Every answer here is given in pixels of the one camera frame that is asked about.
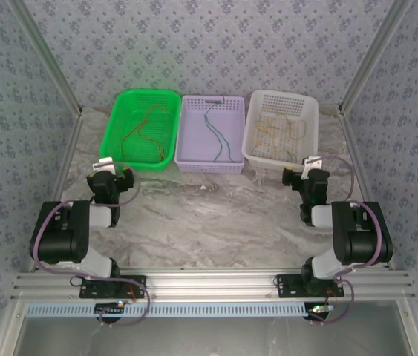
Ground thin red cable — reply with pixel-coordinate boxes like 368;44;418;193
120;124;146;161
134;105;168;161

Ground white plastic basket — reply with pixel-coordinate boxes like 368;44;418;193
241;88;320;170

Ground thin yellow cable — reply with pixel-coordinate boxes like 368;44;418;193
253;111;308;142

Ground thin green cable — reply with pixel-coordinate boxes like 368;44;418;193
204;114;232;164
203;96;226;163

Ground green plastic basket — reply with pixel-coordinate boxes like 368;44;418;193
99;88;183;174

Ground purple plastic basket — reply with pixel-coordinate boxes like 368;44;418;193
174;94;246;174

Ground black controller board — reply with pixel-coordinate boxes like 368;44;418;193
307;302;335;322
95;302;126;317

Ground grey metal sheet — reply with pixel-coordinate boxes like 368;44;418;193
17;317;416;356

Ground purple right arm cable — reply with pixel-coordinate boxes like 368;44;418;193
307;154;384;326

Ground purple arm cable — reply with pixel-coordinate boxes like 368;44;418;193
307;154;384;326
30;161;152;329

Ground aluminium side rail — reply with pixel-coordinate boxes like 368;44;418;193
26;105;85;274
336;103;397;271

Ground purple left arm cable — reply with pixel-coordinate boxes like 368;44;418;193
30;161;152;329

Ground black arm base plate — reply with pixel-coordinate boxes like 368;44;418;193
79;273;147;300
276;273;344;299

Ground aluminium mounting rail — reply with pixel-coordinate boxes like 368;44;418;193
11;267;416;302

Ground aluminium upright post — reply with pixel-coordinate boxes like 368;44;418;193
7;0;84;115
337;0;416;113

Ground pale blue slotted cable duct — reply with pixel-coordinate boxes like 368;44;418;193
26;300;308;319

